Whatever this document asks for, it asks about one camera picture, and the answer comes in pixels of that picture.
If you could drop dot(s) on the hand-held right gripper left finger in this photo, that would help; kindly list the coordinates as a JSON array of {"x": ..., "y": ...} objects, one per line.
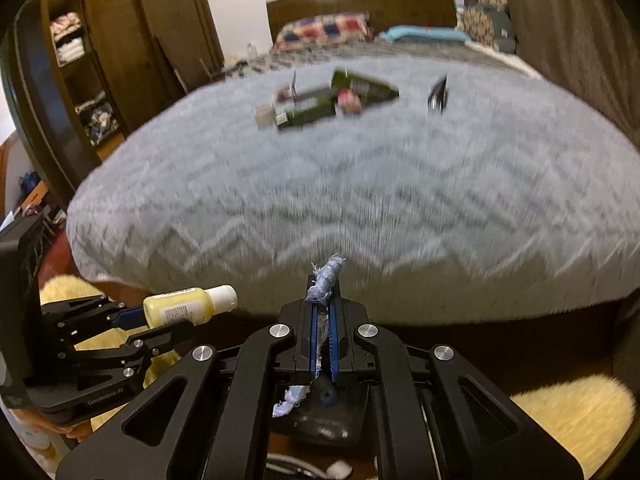
[{"x": 314, "y": 342}]

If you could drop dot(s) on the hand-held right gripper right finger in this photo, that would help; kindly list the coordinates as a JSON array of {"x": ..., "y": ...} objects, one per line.
[{"x": 334, "y": 345}]

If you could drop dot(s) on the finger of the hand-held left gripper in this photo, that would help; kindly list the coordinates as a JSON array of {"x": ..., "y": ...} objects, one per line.
[
  {"x": 155, "y": 342},
  {"x": 127, "y": 318}
]

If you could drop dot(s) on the yellow lotion bottle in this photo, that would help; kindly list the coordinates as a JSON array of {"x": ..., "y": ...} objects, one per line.
[{"x": 180, "y": 307}]

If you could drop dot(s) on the blue white tissue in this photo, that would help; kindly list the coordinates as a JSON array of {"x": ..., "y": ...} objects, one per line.
[{"x": 327, "y": 280}]

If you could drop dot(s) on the black bin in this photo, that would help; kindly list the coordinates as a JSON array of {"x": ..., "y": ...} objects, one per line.
[{"x": 325, "y": 417}]

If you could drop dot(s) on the long dark green box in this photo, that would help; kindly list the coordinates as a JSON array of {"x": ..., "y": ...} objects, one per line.
[{"x": 307, "y": 114}]

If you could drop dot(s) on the small beige box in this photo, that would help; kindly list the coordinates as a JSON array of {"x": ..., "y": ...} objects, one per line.
[{"x": 264, "y": 116}]

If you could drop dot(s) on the red pink packet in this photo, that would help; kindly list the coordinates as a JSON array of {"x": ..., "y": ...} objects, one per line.
[{"x": 349, "y": 101}]

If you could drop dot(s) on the small red wrapper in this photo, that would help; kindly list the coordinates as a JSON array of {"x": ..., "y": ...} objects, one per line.
[{"x": 284, "y": 93}]

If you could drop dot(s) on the grey-blue fluffy blanket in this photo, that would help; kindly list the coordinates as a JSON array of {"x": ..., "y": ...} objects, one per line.
[{"x": 320, "y": 200}]

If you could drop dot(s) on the dark mixed clothes pile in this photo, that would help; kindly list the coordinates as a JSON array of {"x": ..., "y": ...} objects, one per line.
[{"x": 97, "y": 120}]

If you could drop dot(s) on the pale folded clothes stack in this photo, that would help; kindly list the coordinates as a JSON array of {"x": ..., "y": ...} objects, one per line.
[{"x": 67, "y": 40}]

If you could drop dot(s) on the wooden wardrobe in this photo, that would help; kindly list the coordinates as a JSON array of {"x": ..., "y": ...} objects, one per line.
[{"x": 150, "y": 25}]

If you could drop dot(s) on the white plastic bottle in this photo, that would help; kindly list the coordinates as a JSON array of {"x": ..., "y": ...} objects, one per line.
[{"x": 252, "y": 50}]

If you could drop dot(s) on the striped bed sheet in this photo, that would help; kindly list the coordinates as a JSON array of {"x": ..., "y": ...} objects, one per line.
[{"x": 400, "y": 55}]

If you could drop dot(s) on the checkered pillow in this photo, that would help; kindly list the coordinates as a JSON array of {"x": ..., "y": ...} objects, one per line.
[{"x": 320, "y": 30}]

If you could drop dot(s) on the teal pillow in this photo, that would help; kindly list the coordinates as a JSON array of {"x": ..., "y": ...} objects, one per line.
[{"x": 425, "y": 34}]

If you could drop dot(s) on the wooden headboard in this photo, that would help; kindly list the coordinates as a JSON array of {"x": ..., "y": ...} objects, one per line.
[{"x": 370, "y": 2}]

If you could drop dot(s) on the patterned brown cushion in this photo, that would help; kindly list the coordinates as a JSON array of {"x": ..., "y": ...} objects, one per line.
[{"x": 470, "y": 17}]

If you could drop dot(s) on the brown curtain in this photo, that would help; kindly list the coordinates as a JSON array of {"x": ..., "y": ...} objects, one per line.
[{"x": 565, "y": 25}]

